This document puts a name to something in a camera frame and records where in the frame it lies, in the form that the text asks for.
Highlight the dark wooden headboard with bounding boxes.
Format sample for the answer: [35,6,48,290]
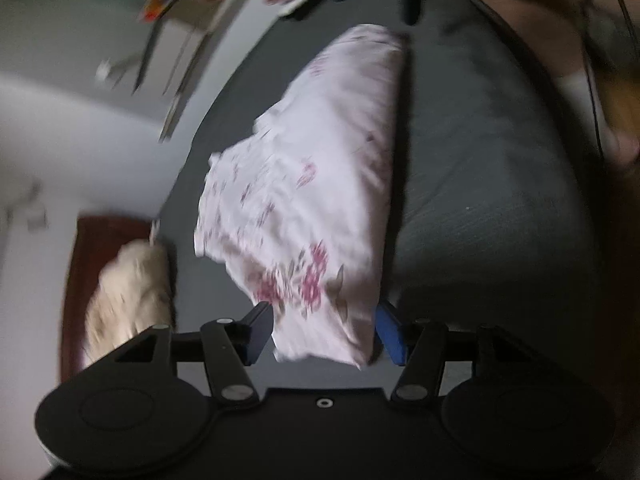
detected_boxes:
[59,215,176,386]

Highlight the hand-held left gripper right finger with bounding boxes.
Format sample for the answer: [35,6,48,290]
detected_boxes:
[375,301,531,403]

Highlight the pink floral pajama pants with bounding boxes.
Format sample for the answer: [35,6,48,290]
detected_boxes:
[194,24,412,369]

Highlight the person's bare leg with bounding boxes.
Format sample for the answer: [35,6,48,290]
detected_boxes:
[440,0,640,81]

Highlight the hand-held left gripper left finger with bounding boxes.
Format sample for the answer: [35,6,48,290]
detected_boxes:
[115,301,275,403]

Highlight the beige heart-print duvet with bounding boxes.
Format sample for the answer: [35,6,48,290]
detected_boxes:
[82,237,175,367]

